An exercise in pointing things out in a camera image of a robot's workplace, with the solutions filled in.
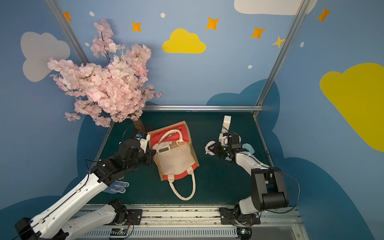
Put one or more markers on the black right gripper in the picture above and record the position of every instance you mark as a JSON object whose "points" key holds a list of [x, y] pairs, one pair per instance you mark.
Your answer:
{"points": [[219, 151]]}

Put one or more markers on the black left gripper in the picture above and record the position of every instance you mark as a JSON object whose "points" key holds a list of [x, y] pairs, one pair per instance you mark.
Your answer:
{"points": [[148, 154]]}

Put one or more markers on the tall white box clock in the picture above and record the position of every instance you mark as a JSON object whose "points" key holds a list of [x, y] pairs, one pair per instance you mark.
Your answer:
{"points": [[226, 124]]}

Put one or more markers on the pink round alarm clock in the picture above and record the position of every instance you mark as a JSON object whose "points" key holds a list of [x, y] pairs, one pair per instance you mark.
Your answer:
{"points": [[209, 147]]}

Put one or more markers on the red burlap canvas bag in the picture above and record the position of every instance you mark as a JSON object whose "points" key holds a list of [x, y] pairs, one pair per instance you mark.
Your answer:
{"points": [[180, 161]]}

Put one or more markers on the white rectangular alarm clock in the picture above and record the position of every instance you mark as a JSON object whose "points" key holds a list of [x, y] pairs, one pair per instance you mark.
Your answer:
{"points": [[223, 138]]}

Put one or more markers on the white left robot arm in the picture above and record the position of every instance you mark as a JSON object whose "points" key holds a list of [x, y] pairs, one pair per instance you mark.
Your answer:
{"points": [[55, 222]]}

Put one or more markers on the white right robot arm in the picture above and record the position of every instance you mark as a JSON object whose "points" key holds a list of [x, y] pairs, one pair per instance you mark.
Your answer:
{"points": [[268, 190]]}

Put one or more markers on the light blue plastic spoon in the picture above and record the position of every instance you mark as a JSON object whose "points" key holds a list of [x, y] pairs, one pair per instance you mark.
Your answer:
{"points": [[249, 148]]}

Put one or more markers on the blue dotted work glove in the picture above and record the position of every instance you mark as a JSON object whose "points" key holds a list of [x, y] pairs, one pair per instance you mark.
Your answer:
{"points": [[118, 187]]}

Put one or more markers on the pink cherry blossom tree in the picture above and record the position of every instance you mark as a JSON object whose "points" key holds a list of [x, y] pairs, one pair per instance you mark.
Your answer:
{"points": [[110, 94]]}

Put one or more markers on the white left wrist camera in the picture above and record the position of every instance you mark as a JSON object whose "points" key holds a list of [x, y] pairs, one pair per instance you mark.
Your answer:
{"points": [[143, 139]]}

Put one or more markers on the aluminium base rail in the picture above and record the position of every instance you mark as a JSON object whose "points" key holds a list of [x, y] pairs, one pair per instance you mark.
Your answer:
{"points": [[199, 222]]}

